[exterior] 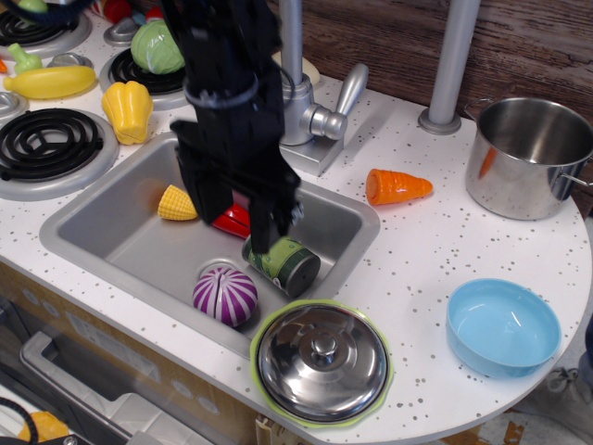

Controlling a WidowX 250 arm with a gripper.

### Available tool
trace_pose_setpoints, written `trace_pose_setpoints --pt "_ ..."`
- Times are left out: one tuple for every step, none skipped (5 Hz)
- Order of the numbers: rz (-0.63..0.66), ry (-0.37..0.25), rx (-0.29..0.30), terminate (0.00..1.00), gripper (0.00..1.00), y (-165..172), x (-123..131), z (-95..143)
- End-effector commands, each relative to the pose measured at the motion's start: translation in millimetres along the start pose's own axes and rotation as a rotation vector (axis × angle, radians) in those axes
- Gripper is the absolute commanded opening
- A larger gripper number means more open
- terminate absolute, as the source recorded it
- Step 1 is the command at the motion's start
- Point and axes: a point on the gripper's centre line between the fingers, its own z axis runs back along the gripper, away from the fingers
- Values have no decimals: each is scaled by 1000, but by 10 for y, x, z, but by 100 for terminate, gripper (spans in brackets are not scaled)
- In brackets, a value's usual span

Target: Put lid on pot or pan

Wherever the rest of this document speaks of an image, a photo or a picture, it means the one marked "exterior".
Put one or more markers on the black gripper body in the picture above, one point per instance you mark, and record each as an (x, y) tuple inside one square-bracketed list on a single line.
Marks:
[(241, 143)]

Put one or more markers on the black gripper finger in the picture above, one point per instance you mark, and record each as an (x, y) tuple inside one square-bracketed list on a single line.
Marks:
[(210, 195), (271, 218)]

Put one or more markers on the shiny steel pot lid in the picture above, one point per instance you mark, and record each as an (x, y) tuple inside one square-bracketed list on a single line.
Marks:
[(323, 362)]

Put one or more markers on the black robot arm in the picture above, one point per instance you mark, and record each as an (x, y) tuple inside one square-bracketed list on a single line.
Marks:
[(235, 88)]

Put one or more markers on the stainless steel pot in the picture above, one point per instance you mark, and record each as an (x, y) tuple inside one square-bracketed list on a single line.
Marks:
[(526, 156)]

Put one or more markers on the red toy chili pepper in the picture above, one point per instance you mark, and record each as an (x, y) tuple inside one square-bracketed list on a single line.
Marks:
[(234, 221)]

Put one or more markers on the yellow toy corn piece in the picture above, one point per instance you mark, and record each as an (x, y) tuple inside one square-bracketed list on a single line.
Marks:
[(176, 205)]

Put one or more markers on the green toy food can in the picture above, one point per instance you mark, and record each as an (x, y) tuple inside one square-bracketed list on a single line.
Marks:
[(288, 264)]

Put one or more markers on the silver toy faucet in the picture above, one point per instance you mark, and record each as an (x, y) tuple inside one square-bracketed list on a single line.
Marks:
[(286, 128)]

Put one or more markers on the back right stove burner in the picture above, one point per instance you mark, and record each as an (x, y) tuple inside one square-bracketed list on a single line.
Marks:
[(166, 90)]

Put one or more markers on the purple striped toy onion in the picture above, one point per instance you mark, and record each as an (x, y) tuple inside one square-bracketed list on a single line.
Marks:
[(226, 295)]

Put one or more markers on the cream toy squeeze bottle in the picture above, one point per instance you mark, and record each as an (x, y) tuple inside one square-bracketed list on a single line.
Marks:
[(308, 68)]

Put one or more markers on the grey toy sink basin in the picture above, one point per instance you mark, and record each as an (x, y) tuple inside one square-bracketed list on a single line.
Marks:
[(112, 230)]

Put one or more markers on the yellow toy bell pepper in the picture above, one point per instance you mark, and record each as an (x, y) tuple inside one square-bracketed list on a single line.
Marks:
[(128, 107)]

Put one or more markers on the light green plastic plate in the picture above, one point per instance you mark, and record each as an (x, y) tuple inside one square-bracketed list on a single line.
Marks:
[(259, 338)]

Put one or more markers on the orange toy carrot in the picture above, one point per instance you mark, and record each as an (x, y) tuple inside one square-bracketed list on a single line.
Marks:
[(388, 187)]

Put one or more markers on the green toy cabbage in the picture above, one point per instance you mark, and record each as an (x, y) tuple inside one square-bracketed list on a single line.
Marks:
[(154, 49)]

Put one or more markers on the red toy tomato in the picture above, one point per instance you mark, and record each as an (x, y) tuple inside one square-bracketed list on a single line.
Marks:
[(153, 13)]

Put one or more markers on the silver stove knob back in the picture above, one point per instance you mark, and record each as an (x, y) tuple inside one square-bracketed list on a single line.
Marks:
[(121, 33)]

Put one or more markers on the silver stove knob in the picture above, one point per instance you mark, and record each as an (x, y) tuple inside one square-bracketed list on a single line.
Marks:
[(70, 60), (11, 106), (121, 33)]

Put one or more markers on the front black stove burner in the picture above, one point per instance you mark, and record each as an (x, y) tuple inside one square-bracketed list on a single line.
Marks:
[(52, 152)]

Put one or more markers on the yellow toy squash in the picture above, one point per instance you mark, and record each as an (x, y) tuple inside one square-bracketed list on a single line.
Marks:
[(50, 83)]

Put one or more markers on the silver stove knob middle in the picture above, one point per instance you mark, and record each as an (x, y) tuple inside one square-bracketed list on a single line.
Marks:
[(70, 60)]

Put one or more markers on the silver stove knob left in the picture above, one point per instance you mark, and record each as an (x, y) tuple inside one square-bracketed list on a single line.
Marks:
[(11, 106)]

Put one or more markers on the back left stove burner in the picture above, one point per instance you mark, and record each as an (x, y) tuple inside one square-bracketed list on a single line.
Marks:
[(43, 41)]

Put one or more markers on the small green toy gourd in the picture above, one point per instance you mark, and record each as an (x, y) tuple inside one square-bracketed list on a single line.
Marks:
[(23, 60)]

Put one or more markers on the green toy ball fruit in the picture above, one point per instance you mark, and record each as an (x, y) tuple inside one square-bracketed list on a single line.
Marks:
[(34, 6)]

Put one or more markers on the light blue plastic bowl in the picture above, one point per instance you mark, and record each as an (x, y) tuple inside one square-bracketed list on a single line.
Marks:
[(501, 329)]

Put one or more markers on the yellow toy below counter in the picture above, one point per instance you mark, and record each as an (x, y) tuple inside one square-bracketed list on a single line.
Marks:
[(48, 426)]

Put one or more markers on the grey oven door handle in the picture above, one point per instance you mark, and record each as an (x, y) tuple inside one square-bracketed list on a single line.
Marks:
[(95, 391)]

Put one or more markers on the grey post right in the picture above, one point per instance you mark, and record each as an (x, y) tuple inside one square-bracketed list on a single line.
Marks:
[(441, 118)]

